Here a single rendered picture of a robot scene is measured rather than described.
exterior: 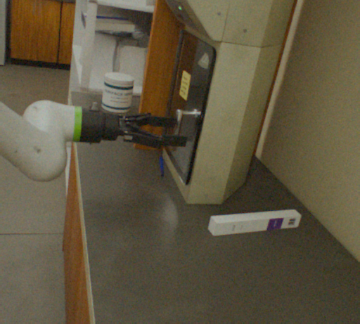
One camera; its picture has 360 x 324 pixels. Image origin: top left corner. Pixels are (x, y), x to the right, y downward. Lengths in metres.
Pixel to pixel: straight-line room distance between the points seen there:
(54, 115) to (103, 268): 0.38
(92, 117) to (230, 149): 0.39
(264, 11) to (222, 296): 0.68
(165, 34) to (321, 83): 0.53
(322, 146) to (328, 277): 0.45
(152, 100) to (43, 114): 0.51
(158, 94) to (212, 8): 0.50
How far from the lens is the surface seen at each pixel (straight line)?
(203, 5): 1.03
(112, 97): 1.82
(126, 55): 2.35
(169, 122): 1.21
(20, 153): 0.93
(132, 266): 0.96
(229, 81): 1.09
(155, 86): 1.43
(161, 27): 1.39
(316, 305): 1.01
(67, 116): 1.06
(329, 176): 1.35
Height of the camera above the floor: 1.55
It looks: 22 degrees down
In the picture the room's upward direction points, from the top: 11 degrees clockwise
